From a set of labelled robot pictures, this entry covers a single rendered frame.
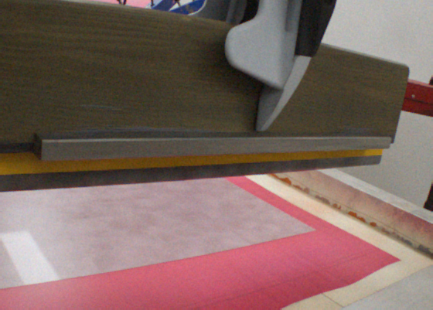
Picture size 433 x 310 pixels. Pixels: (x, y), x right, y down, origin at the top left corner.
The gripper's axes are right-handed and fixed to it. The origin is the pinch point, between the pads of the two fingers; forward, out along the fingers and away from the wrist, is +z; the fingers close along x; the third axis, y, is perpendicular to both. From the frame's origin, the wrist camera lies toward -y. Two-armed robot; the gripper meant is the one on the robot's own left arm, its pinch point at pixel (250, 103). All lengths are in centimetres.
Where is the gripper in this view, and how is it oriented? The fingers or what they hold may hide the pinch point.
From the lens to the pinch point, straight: 31.2
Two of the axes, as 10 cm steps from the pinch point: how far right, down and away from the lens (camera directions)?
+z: -1.8, 9.5, 2.6
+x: 6.0, 3.1, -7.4
